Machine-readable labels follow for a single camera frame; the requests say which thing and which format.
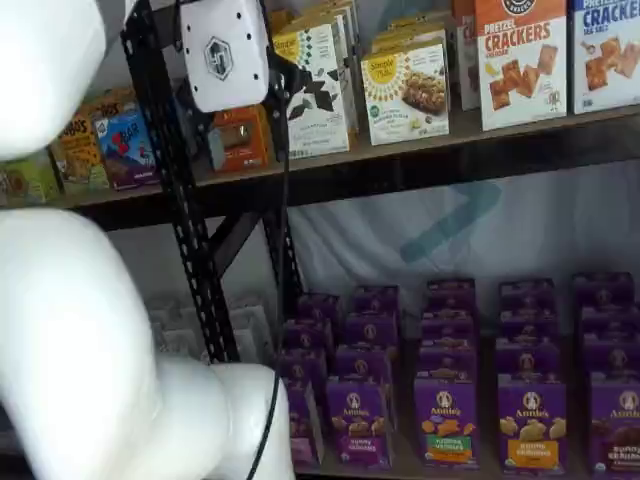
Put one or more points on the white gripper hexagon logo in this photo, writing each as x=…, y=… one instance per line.
x=225, y=55

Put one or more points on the purple Annie's box pink patch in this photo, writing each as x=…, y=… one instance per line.
x=307, y=430

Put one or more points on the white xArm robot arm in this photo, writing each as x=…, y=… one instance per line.
x=75, y=325

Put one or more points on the white Simple Mills cookie box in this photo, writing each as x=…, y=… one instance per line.
x=320, y=18
x=320, y=137
x=335, y=5

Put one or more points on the orange Revival snack box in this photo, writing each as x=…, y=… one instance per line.
x=281, y=22
x=245, y=145

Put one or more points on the yellow Simple Mills bar box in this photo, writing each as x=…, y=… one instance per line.
x=415, y=23
x=400, y=125
x=410, y=37

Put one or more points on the blue Zbar box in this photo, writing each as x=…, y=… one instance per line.
x=125, y=150

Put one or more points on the orange Bobo's box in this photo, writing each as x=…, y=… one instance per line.
x=80, y=160
x=112, y=100

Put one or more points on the pretzel crackers cheddar box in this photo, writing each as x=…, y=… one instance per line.
x=465, y=60
x=520, y=75

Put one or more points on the purple Annie's snack box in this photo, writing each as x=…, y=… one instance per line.
x=610, y=320
x=370, y=327
x=612, y=352
x=362, y=362
x=527, y=294
x=450, y=295
x=527, y=322
x=527, y=360
x=447, y=360
x=447, y=327
x=602, y=289
x=310, y=335
x=375, y=299
x=305, y=367
x=320, y=307

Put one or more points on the green Bobo's box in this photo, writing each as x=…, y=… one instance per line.
x=30, y=180

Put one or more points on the blue pretzel crackers box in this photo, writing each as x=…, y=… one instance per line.
x=605, y=60

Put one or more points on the purple Annie's box green patch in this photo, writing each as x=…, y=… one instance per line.
x=445, y=425

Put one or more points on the purple Annie's box orange patch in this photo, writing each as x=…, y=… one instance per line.
x=532, y=425

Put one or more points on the purple Annie's box chocolate bunnies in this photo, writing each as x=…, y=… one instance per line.
x=617, y=425

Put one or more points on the white backdrop sheet teal logo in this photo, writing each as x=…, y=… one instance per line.
x=350, y=250

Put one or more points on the white printed carton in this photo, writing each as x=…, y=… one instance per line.
x=252, y=330
x=175, y=327

